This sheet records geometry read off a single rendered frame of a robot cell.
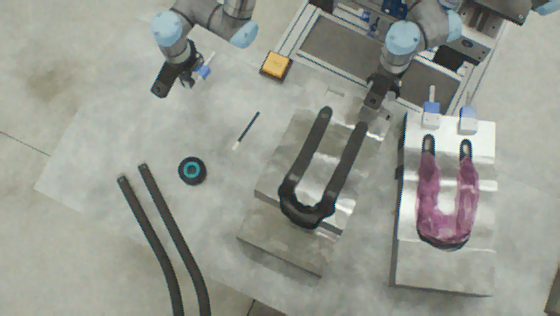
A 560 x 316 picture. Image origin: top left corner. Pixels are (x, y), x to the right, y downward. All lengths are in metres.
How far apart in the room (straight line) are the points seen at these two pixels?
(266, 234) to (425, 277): 0.44
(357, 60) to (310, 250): 1.11
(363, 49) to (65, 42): 1.42
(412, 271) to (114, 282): 1.41
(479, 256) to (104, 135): 1.13
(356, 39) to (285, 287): 1.25
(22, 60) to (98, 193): 1.37
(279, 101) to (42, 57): 1.52
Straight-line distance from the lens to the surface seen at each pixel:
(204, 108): 1.73
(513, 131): 2.72
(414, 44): 1.39
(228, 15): 1.39
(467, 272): 1.56
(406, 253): 1.53
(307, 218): 1.55
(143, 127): 1.75
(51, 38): 2.97
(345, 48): 2.46
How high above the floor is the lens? 2.40
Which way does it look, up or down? 74 degrees down
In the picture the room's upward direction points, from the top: 7 degrees counter-clockwise
